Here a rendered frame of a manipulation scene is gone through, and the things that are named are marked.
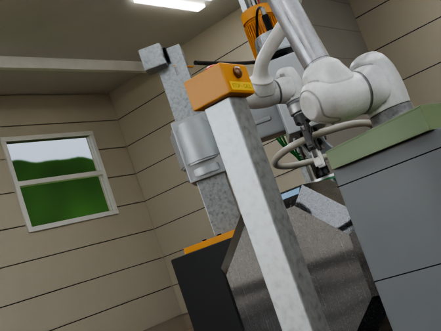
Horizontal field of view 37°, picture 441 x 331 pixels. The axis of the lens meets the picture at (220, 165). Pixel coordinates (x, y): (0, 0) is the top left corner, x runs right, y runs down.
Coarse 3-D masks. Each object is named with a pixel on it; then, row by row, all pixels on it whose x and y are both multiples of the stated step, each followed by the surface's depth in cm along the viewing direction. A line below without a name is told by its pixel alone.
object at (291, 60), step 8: (280, 56) 353; (288, 56) 352; (296, 56) 351; (272, 64) 352; (280, 64) 352; (288, 64) 351; (296, 64) 351; (272, 72) 352; (280, 104) 349; (280, 112) 350; (288, 112) 349; (288, 120) 348; (288, 128) 348; (296, 128) 347; (312, 128) 352; (320, 128) 364; (288, 136) 359; (296, 136) 362
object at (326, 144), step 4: (324, 136) 373; (324, 140) 343; (324, 144) 344; (328, 144) 322; (296, 148) 375; (300, 148) 362; (304, 148) 339; (324, 148) 345; (328, 148) 329; (304, 152) 347; (308, 152) 321; (324, 152) 332; (308, 156) 323; (324, 160) 311
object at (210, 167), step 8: (184, 120) 416; (192, 120) 413; (200, 120) 414; (176, 128) 416; (176, 136) 415; (184, 160) 413; (208, 160) 412; (216, 160) 411; (192, 168) 412; (200, 168) 410; (208, 168) 409; (216, 168) 409; (224, 168) 410; (192, 176) 411; (200, 176) 411; (208, 176) 411; (192, 184) 419
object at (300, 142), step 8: (352, 120) 270; (360, 120) 271; (368, 120) 275; (328, 128) 266; (336, 128) 266; (344, 128) 267; (312, 136) 267; (320, 136) 267; (288, 144) 273; (296, 144) 270; (280, 152) 276; (288, 152) 275; (272, 160) 284; (304, 160) 310; (312, 160) 310; (280, 168) 298; (288, 168) 304
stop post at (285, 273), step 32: (224, 64) 156; (192, 96) 159; (224, 96) 155; (224, 128) 157; (256, 128) 161; (224, 160) 158; (256, 160) 155; (256, 192) 154; (256, 224) 154; (288, 224) 156; (256, 256) 155; (288, 256) 151; (288, 288) 151; (288, 320) 151; (320, 320) 152
